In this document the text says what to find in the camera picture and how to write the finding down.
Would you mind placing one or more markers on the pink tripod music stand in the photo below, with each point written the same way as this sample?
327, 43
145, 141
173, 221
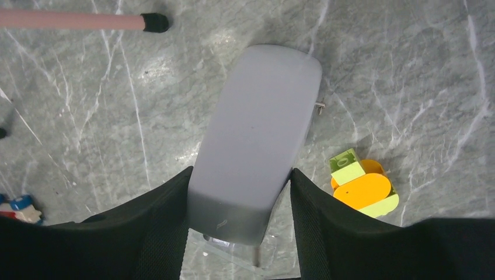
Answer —
42, 19

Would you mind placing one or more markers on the yellow green toy block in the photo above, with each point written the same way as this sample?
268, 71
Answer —
362, 184

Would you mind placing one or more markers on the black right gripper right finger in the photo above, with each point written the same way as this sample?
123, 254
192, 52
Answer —
335, 241

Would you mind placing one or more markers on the red blue toy car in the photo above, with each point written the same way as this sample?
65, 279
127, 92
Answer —
21, 208

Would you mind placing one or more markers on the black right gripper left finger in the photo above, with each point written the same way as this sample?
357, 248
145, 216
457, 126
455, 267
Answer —
144, 238

